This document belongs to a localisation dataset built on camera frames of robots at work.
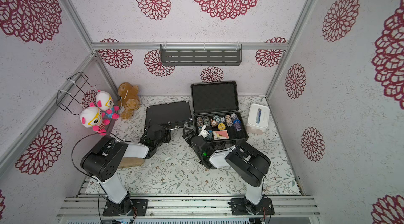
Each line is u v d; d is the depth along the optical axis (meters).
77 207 0.75
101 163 0.48
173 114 1.02
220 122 1.03
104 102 0.93
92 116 0.84
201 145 0.69
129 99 0.99
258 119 0.99
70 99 0.76
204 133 0.83
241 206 0.74
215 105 1.04
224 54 0.94
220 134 0.97
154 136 0.75
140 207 0.73
